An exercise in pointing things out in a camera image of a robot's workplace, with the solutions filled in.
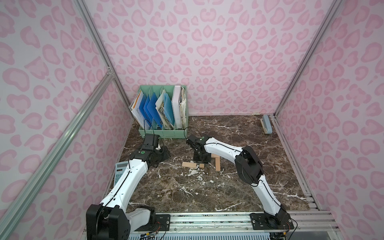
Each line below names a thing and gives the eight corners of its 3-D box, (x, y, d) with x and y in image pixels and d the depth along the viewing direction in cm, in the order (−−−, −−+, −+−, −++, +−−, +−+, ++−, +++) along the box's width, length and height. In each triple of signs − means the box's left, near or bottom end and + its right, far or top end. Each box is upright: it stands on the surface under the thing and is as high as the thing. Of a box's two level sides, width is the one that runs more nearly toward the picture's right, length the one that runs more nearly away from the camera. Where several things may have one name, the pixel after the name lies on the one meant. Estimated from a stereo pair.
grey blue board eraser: (265, 134, 111) (268, 129, 106) (259, 120, 120) (262, 114, 115) (270, 134, 111) (273, 129, 106) (264, 120, 120) (267, 114, 115)
